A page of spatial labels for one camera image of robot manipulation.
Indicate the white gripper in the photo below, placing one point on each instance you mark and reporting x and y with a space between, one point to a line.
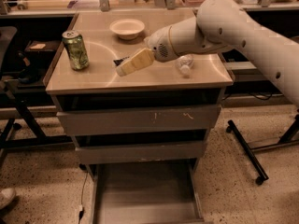
159 45

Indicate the green soda can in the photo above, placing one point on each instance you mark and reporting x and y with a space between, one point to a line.
75 48

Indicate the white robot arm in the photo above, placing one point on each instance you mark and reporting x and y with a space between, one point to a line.
218 26

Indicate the grey drawer cabinet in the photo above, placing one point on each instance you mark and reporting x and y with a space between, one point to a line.
98 87

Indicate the grey top drawer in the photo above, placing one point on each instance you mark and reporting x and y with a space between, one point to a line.
139 120

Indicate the grey middle drawer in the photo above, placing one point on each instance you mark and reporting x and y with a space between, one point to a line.
142 152

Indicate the grey open bottom drawer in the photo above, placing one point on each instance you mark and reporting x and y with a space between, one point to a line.
156 192

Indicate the dark blue snack bar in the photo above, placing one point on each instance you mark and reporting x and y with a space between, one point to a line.
118 62

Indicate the white paper bowl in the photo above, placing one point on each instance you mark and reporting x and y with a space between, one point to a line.
127 29

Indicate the clear plastic water bottle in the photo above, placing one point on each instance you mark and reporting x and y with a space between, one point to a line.
184 64

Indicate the dark box on shelf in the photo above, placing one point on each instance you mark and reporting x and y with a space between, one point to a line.
40 53

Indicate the black wheeled stand leg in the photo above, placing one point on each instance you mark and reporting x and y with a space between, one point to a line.
262 175

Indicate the black office chair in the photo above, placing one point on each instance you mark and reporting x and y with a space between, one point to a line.
7 34

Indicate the white shoe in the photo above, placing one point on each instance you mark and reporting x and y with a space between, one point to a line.
6 197

